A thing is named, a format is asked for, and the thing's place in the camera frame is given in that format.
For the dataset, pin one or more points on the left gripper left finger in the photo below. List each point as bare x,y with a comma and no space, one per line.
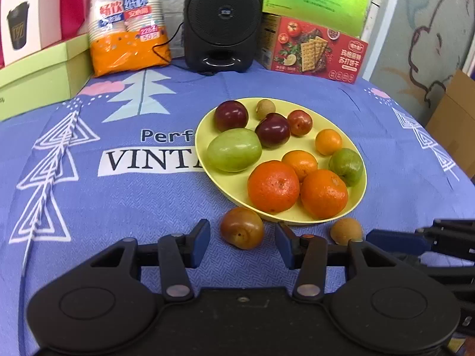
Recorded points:
176,253

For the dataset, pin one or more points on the white cup box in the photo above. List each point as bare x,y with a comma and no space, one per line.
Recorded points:
28,26

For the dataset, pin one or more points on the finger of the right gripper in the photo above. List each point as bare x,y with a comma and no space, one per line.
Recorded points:
399,242

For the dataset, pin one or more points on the red cracker box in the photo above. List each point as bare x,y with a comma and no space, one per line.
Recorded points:
296,47

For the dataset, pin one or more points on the tan longan fruit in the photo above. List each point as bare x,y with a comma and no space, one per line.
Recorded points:
263,108

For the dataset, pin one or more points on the cardboard box on floor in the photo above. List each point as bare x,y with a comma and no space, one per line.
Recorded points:
452,124

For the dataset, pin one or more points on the black loudspeaker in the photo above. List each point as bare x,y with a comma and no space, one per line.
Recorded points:
220,35

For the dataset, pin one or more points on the paper cups package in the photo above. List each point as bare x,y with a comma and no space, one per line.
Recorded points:
127,35

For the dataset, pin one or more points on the dark red plum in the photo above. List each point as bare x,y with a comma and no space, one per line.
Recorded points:
273,131

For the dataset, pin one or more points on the green shoe box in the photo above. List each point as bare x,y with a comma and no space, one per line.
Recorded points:
54,74

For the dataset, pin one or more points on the brown green round fruit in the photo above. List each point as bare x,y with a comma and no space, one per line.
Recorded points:
242,228

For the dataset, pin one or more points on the tan kiwi-like fruit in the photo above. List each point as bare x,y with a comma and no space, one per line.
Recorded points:
345,230

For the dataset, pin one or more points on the dark purple plum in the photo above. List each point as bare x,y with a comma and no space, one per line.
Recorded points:
230,115

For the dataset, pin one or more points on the small green apple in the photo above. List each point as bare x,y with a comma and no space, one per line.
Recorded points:
348,165

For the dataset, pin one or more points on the red tomato-like fruit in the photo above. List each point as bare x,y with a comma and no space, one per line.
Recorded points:
300,123

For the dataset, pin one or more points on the large green mango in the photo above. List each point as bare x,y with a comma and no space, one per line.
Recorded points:
234,150

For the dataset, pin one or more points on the magenta paper bag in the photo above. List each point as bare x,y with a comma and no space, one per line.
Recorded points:
72,17

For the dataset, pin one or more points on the small yellow orange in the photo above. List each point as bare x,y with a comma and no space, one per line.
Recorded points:
328,142

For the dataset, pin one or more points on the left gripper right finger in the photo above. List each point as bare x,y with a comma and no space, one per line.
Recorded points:
307,254

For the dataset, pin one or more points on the large orange tangerine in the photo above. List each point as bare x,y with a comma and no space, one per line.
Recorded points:
323,194

